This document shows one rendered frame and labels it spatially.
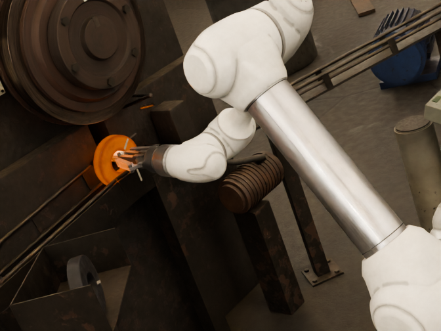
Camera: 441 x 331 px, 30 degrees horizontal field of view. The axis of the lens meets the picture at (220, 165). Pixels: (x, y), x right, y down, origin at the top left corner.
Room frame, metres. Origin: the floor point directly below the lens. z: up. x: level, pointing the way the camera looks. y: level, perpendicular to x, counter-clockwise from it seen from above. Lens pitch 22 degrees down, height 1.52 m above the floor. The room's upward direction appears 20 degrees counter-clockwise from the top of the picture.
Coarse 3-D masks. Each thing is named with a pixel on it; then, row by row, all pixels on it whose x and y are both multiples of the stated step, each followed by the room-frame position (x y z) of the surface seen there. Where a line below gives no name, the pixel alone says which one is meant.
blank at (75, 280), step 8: (80, 256) 1.72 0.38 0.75; (72, 264) 1.69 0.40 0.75; (80, 264) 1.69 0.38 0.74; (88, 264) 1.74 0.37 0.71; (72, 272) 1.67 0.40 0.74; (80, 272) 1.67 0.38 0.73; (88, 272) 1.72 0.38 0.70; (96, 272) 1.78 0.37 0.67; (72, 280) 1.66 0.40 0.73; (80, 280) 1.65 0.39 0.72; (88, 280) 1.74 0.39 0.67; (96, 280) 1.75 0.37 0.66; (72, 288) 1.65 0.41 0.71; (96, 288) 1.73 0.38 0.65; (96, 296) 1.71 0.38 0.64; (104, 304) 1.72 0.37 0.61; (104, 312) 1.70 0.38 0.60
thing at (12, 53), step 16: (16, 0) 2.18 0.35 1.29; (0, 16) 2.20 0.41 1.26; (16, 16) 2.16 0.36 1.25; (0, 32) 2.18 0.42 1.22; (16, 32) 2.15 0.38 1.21; (144, 32) 2.42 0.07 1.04; (0, 48) 2.17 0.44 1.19; (16, 48) 2.14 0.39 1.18; (144, 48) 2.40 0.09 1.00; (16, 64) 2.12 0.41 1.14; (16, 80) 2.14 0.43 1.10; (32, 80) 2.14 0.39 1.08; (32, 96) 2.13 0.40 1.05; (128, 96) 2.32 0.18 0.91; (48, 112) 2.14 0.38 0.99; (64, 112) 2.17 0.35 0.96; (80, 112) 2.20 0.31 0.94; (96, 112) 2.24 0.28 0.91; (112, 112) 2.27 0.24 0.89
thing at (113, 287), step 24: (72, 240) 1.90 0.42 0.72; (96, 240) 1.88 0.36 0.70; (120, 240) 1.87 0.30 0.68; (48, 264) 1.90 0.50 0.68; (96, 264) 1.89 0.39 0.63; (120, 264) 1.87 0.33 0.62; (24, 288) 1.75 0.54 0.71; (48, 288) 1.84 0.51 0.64; (120, 288) 1.78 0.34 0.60; (24, 312) 1.66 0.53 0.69; (48, 312) 1.64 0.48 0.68; (72, 312) 1.63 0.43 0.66; (96, 312) 1.62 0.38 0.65
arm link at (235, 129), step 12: (228, 108) 2.12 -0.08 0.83; (216, 120) 2.09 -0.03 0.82; (228, 120) 2.06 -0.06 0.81; (240, 120) 2.04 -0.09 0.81; (252, 120) 2.14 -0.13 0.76; (204, 132) 2.09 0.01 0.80; (216, 132) 2.07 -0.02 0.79; (228, 132) 2.05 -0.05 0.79; (240, 132) 2.05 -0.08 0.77; (252, 132) 2.11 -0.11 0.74; (228, 144) 2.06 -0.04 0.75; (240, 144) 2.06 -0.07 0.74; (228, 156) 2.06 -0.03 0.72
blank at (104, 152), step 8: (112, 136) 2.27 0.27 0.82; (120, 136) 2.28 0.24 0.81; (104, 144) 2.24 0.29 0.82; (112, 144) 2.26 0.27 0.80; (120, 144) 2.27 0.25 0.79; (128, 144) 2.29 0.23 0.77; (96, 152) 2.24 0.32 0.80; (104, 152) 2.23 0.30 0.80; (112, 152) 2.25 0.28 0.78; (96, 160) 2.23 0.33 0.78; (104, 160) 2.23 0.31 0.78; (96, 168) 2.22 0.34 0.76; (104, 168) 2.22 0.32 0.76; (112, 168) 2.24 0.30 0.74; (120, 168) 2.29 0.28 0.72; (104, 176) 2.21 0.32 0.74; (112, 176) 2.23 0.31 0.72; (104, 184) 2.24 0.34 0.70
